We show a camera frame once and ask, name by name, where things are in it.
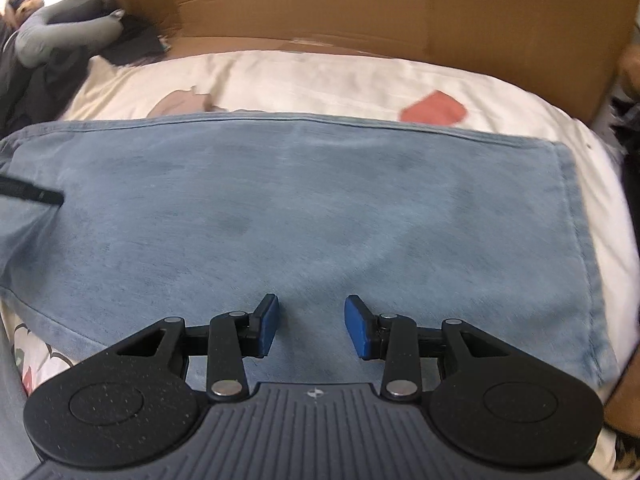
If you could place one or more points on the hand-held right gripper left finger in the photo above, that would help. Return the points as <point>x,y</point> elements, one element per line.
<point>270,325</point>

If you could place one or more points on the blue denim pants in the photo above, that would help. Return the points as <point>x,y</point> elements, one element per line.
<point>300,200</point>

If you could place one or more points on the grey neck pillow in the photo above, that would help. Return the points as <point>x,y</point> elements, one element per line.
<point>40,30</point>

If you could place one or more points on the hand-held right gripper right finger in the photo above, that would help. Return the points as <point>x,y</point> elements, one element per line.
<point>357,327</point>

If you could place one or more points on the black garment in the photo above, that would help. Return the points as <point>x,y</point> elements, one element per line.
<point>55,85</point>

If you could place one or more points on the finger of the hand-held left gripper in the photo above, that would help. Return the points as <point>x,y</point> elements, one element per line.
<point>35,192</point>

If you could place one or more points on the cream bear print blanket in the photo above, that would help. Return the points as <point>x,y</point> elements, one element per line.
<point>325,85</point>

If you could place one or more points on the brown cardboard sheet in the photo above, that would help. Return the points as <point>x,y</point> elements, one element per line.
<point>350,0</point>

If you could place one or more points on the brown teddy bear toy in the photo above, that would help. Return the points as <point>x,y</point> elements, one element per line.
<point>27,2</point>

